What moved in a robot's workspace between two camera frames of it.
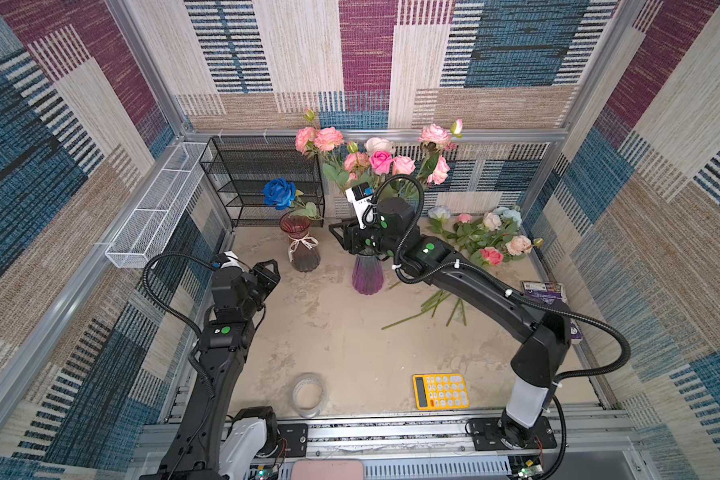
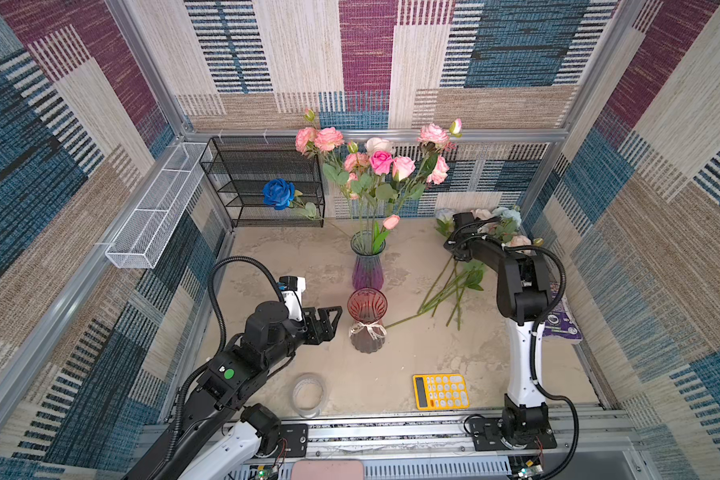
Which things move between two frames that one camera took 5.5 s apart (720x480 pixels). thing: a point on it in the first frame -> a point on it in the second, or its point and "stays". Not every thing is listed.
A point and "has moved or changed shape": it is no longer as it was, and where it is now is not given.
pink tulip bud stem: [403, 165] has moved or changed shape
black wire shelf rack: [239, 167] stays
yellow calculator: [440, 391] stays
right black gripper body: [371, 238] -> [451, 244]
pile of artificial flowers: [491, 240] stays
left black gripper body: [258, 286] -> [294, 335]
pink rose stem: [322, 141] stays
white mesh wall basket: [139, 239] stays
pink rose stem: [356, 161] stays
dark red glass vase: [304, 249] -> [367, 308]
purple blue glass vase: [367, 274] stays
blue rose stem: [283, 195] stays
